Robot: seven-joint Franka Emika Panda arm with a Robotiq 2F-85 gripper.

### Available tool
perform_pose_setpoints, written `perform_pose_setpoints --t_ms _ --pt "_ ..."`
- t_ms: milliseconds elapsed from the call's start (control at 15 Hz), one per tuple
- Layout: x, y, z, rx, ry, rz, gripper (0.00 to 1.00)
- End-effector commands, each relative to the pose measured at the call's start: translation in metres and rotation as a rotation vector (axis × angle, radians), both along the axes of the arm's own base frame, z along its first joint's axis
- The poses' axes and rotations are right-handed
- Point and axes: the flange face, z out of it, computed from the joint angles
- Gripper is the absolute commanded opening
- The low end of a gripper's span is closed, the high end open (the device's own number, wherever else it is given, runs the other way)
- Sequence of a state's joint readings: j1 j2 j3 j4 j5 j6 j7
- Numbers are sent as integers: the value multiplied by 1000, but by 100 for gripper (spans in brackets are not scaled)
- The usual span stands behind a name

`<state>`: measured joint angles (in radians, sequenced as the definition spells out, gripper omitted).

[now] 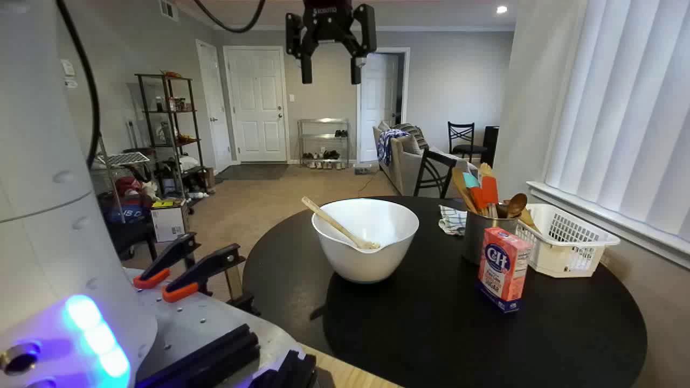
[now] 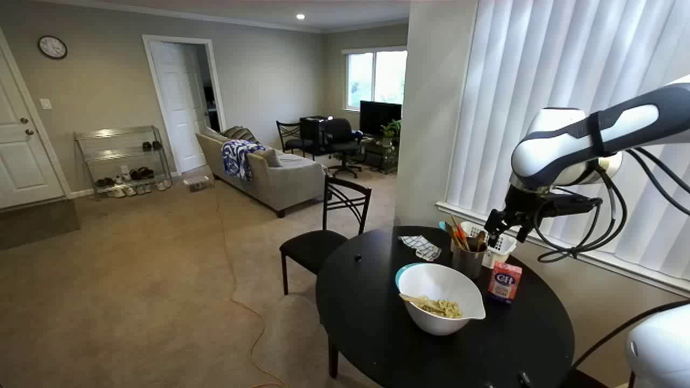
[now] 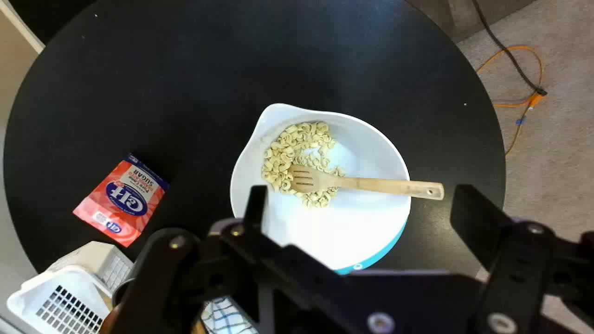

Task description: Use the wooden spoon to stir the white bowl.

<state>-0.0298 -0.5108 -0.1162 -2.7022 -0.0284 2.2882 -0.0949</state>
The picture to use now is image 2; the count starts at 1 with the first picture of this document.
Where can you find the black armchair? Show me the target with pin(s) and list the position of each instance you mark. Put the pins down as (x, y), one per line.
(291, 136)

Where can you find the white light switch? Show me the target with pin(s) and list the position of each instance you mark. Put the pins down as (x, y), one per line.
(45, 103)

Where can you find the round wall clock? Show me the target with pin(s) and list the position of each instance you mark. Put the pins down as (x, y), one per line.
(53, 45)

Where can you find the blue white patterned blanket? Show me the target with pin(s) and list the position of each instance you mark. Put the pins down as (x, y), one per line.
(237, 158)

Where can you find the green house plant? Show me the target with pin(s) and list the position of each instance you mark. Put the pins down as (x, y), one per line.
(390, 129)

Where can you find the bright living room window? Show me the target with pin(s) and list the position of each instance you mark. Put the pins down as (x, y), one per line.
(376, 79)

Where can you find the round recessed ceiling light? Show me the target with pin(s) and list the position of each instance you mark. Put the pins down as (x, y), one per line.
(300, 15)

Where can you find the pink sugar carton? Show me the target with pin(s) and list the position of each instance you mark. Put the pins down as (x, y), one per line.
(506, 281)

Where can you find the red silicone spatula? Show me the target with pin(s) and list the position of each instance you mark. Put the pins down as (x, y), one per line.
(461, 238)

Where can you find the teal silicone spatula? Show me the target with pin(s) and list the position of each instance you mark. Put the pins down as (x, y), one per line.
(445, 226)

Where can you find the black office chair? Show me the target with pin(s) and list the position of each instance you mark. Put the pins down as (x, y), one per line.
(343, 142)

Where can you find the white plastic basket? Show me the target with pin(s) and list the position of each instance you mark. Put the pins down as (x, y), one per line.
(498, 253)

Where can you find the glass shoe shelf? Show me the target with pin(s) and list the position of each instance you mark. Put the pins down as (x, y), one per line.
(121, 162)

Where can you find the brown round wooden spoon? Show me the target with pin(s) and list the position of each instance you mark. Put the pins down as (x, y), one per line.
(480, 240)

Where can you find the black desk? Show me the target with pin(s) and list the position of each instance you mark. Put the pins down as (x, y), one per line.
(314, 133)

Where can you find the metal utensil cup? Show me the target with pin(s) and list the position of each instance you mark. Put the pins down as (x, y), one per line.
(467, 264)

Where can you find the dark door mat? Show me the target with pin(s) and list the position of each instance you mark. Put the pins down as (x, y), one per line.
(35, 225)

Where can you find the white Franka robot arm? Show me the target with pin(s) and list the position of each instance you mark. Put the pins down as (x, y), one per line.
(633, 121)

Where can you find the white interior door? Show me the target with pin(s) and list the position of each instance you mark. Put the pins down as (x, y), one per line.
(176, 108)

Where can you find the white mixing bowl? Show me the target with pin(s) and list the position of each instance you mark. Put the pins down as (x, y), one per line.
(438, 327)

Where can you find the striped sofa pillow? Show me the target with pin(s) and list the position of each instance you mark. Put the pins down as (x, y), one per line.
(241, 134)

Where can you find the white panelled front door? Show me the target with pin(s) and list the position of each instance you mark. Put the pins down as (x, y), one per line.
(22, 142)

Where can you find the yellow macaroni pasta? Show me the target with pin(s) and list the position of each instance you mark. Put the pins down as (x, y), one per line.
(445, 309)

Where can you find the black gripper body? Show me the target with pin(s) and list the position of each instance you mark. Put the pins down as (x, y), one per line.
(530, 203)

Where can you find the black flat television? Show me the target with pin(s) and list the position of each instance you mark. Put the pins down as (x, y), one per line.
(381, 117)

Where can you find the grey sofa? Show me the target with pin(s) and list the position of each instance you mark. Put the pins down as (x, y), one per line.
(280, 184)

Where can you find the white vertical blinds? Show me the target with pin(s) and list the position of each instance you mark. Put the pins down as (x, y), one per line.
(561, 57)

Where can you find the white window sill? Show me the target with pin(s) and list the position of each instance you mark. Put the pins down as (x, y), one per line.
(633, 270)

